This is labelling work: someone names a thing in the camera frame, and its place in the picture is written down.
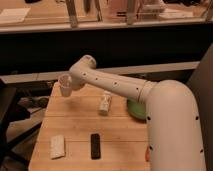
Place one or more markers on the grey metal post left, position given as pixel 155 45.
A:
pixel 72 13

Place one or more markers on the black remote bar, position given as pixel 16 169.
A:
pixel 95 146

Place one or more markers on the white paper sheet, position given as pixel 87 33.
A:
pixel 13 15

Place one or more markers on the grey metal post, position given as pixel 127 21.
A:
pixel 130 11
pixel 72 13

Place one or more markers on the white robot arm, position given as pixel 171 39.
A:
pixel 173 122

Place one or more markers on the white plastic bottle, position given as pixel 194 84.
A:
pixel 105 103

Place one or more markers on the grey metal post right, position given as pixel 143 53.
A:
pixel 130 11

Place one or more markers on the orange carrot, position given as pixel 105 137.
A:
pixel 147 155

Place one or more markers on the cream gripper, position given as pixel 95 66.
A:
pixel 77 83

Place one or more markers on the green bowl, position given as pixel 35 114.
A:
pixel 136 110

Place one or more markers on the dark chair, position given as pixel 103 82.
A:
pixel 11 111

